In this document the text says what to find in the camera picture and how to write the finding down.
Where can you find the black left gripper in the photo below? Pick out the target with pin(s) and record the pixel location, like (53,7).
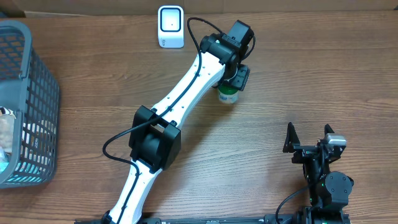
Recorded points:
(240,80)

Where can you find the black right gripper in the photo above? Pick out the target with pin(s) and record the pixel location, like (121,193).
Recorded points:
(304,152)

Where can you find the green lid jar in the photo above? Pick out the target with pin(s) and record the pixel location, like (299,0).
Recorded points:
(227,94)

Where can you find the brown white snack bag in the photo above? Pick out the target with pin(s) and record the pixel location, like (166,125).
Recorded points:
(7,129)

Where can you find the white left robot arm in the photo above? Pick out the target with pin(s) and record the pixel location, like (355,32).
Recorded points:
(154,139)

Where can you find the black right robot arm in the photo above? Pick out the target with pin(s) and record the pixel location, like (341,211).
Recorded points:
(328,191)

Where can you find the white barcode scanner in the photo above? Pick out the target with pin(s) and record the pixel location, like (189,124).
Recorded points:
(170,26)

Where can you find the grey plastic basket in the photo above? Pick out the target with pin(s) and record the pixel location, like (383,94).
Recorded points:
(33,94)

